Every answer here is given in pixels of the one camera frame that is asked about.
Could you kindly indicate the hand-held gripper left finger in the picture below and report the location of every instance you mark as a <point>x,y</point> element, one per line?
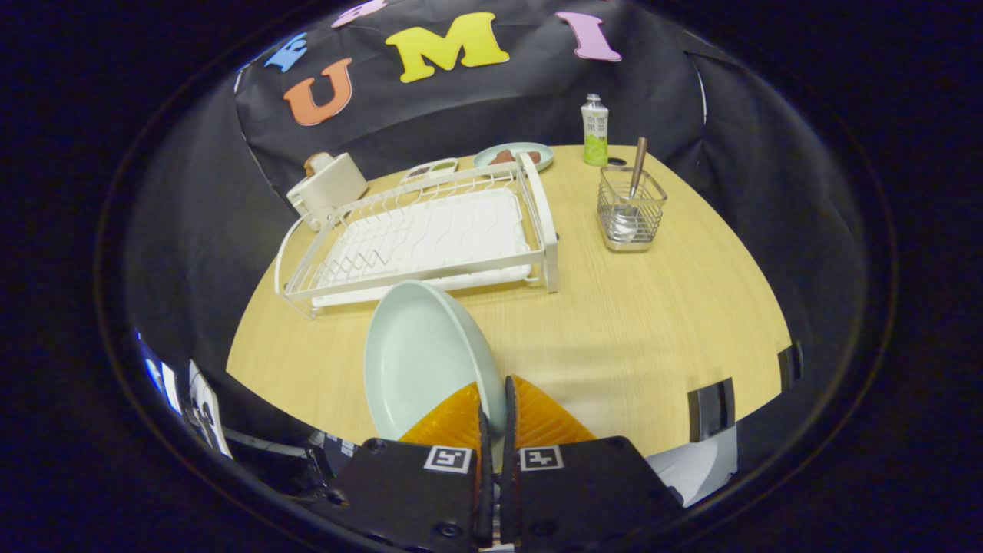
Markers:
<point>484,476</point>

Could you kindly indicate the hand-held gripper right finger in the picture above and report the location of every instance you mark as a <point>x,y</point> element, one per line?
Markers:
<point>508,476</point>

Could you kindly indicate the light green plate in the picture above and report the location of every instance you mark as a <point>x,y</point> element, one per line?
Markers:
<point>422,361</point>

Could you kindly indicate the white dish rack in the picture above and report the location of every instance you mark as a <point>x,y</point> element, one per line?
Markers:
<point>430,230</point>

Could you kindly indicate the green plate with patties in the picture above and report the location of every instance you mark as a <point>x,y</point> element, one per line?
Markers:
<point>484,159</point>

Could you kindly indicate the white sheet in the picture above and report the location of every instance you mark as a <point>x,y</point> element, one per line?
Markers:
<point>691,468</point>

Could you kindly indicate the black table edge clamp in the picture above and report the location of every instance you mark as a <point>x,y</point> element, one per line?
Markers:
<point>710,411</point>
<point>791,367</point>

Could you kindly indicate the white divided condiment tray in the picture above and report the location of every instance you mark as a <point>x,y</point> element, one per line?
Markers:
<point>441,165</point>

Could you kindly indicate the white toaster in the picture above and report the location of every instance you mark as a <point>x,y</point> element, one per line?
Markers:
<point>334,190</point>

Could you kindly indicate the clear bottle green label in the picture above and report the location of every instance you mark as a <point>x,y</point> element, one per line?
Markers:
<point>594,138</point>

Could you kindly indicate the bread slice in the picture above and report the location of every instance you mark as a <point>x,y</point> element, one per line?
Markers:
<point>316,163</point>

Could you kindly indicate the black backdrop cloth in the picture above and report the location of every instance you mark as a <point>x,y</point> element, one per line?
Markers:
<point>461,107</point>

